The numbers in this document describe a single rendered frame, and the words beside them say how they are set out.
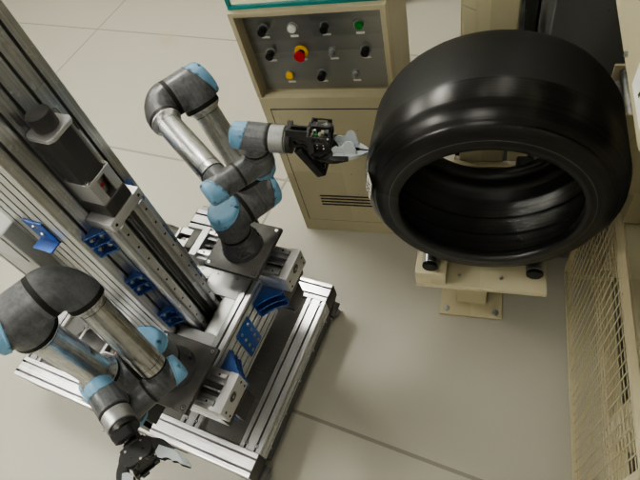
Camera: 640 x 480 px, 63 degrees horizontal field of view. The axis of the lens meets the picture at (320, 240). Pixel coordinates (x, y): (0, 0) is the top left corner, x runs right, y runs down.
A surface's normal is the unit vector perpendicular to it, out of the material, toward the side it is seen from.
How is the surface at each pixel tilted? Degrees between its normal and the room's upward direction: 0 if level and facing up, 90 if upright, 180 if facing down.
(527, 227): 24
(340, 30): 90
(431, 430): 0
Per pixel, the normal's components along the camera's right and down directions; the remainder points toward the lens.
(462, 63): -0.41, -0.56
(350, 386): -0.20, -0.56
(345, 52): -0.21, 0.82
